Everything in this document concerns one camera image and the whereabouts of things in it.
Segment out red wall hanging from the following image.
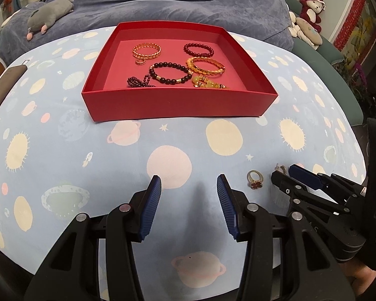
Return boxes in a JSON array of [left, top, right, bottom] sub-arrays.
[[334, 0, 368, 51]]

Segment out grey plush mole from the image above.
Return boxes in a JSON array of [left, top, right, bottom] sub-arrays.
[[26, 0, 75, 41]]

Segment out beige plush toy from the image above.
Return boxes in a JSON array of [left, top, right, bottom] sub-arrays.
[[288, 11, 323, 51]]

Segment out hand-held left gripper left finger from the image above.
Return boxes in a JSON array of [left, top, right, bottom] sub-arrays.
[[23, 175, 162, 301]]

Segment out yellow wall poster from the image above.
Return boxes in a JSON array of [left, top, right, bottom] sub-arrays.
[[345, 3, 376, 66]]

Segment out yellow bead bracelet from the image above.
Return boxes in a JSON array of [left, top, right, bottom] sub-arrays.
[[185, 56, 227, 77]]

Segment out gold ring with red stone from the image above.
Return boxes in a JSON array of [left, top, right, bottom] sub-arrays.
[[247, 170, 264, 191]]

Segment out gold chain bracelet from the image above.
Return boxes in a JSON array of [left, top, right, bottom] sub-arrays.
[[132, 42, 162, 61]]

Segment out green sofa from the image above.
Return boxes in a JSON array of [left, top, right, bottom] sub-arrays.
[[0, 0, 364, 127]]

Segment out red bead bracelet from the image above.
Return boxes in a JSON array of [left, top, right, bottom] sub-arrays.
[[183, 42, 214, 57]]

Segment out blue-grey blanket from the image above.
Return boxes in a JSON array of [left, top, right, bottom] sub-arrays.
[[0, 0, 293, 66]]

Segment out yellow-green bead bracelet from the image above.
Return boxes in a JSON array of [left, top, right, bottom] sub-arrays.
[[191, 75, 231, 90]]

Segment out potted plant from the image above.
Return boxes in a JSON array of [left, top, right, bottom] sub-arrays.
[[335, 59, 373, 101]]

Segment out red cardboard box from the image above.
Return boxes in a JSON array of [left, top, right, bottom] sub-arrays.
[[81, 22, 279, 122]]

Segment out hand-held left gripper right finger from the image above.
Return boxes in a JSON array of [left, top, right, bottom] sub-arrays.
[[216, 174, 359, 301]]

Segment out dark bead bracelet gold charms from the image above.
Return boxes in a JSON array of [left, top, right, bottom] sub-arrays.
[[149, 62, 193, 85]]

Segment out dark purple garnet bracelet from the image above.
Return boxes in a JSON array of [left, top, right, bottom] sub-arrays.
[[126, 73, 157, 88]]

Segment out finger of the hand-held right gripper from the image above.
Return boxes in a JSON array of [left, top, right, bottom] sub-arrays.
[[289, 164, 365, 204], [271, 171, 348, 224]]

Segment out thin gold bangle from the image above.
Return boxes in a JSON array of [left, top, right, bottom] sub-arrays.
[[192, 57, 226, 76]]

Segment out red plush monkey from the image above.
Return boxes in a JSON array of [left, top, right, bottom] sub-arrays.
[[299, 0, 326, 33]]

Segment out blue planet print sheet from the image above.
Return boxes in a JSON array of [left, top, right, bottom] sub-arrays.
[[0, 25, 368, 301]]

